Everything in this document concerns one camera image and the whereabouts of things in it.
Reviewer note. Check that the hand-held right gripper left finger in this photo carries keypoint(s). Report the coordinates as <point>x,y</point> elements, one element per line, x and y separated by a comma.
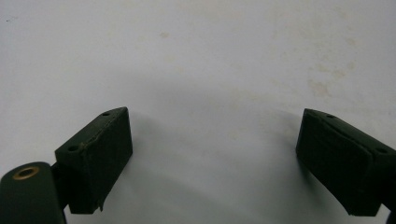
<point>96,161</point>

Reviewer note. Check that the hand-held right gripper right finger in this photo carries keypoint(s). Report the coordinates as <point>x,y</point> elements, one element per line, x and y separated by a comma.
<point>342,165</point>

